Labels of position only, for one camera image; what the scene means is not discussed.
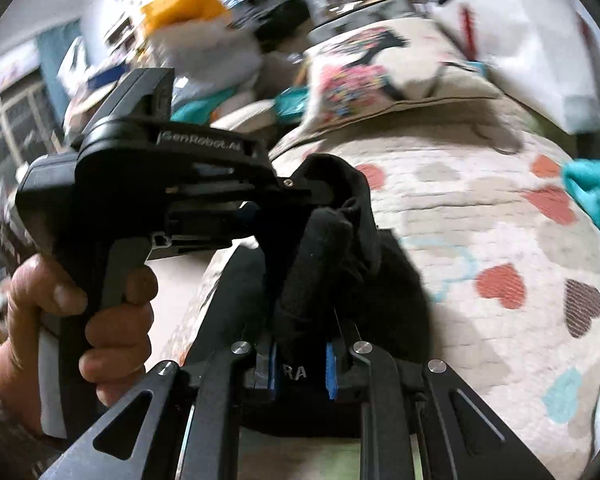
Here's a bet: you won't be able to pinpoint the green wipes packet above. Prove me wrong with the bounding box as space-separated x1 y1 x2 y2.
272 85 311 121

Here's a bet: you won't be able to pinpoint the blue curtain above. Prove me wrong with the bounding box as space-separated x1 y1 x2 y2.
37 25 86 106

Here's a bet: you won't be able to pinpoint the beige padded cushion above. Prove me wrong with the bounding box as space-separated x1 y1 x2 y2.
210 100 281 133

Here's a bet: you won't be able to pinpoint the window grille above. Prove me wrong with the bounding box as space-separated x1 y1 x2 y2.
0 80 56 186

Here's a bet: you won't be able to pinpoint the floral print cushion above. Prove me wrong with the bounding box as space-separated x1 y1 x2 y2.
300 15 501 131

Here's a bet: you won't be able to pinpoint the black pants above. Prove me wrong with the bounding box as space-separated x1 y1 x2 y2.
180 155 433 436

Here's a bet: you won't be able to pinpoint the quilted heart-print bedspread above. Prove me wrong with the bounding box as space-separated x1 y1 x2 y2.
160 95 600 480

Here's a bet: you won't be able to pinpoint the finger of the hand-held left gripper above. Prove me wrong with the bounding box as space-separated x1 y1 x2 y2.
275 172 333 206

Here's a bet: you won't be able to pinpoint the teal cloth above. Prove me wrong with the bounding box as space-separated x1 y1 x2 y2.
172 87 241 123

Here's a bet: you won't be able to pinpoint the teal fleece blanket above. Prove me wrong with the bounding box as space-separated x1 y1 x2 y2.
562 152 600 296

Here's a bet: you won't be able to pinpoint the yellow bag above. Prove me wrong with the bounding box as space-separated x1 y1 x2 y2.
142 0 231 36

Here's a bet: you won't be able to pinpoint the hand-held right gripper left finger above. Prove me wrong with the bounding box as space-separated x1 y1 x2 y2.
37 340 283 480

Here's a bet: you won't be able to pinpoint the person's left hand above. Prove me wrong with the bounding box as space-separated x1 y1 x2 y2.
0 252 158 433

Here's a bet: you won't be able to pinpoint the clear plastic bag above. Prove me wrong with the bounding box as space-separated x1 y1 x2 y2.
152 22 263 93

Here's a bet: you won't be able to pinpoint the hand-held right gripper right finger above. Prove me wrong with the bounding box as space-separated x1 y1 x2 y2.
324 340 556 480

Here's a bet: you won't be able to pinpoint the black bag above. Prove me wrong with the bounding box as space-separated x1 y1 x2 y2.
235 0 311 51

